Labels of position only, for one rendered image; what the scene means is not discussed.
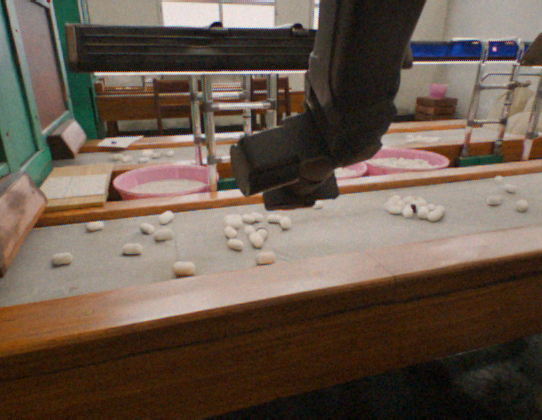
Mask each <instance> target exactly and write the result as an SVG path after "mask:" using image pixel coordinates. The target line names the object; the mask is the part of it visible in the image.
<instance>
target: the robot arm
mask: <svg viewBox="0 0 542 420"><path fill-rule="evenodd" d="M426 1H427V0H319V4H318V20H317V31H316V38H315V44H314V51H313V52H312V53H311V55H310V59H309V70H308V71H306V72H304V99H303V103H302V105H303V109H304V113H302V114H298V115H291V116H286V117H283V118H282V120H281V122H280V124H281V125H279V126H275V127H273V128H270V129H266V130H264V131H260V132H257V133H255V134H248V135H246V136H244V137H242V138H240V140H239V141H238V143H235V144H231V148H230V160H231V170H232V173H233V176H234V179H235V181H236V183H237V185H238V188H239V189H240V192H241V194H242V195H243V196H244V197H251V196H254V195H257V194H260V193H263V194H262V196H263V201H264V205H265V209H266V210H267V211H278V210H282V211H290V210H296V209H305V208H312V207H313V206H314V205H315V204H316V201H319V200H328V199H333V200H336V199H337V197H338V196H339V195H340V193H339V189H338V182H337V178H336V175H335V170H337V169H339V168H342V167H343V168H345V167H348V166H350V165H354V164H357V163H359V162H363V161H366V160H368V159H372V158H373V157H374V156H375V155H376V154H377V152H378V150H380V149H381V148H382V147H383V143H382V141H381V140H382V137H383V136H384V135H385V134H386V133H387V131H388V129H389V127H390V125H391V123H392V121H393V120H394V118H395V116H396V114H397V112H398V109H397V107H396V105H395V103H394V100H395V98H396V96H397V94H398V92H399V89H400V77H401V67H402V63H403V60H404V57H405V53H406V51H407V49H408V46H409V43H410V41H411V39H412V36H413V32H414V30H415V28H416V25H417V23H418V20H419V19H420V17H421V14H422V12H423V9H424V8H425V3H426Z"/></svg>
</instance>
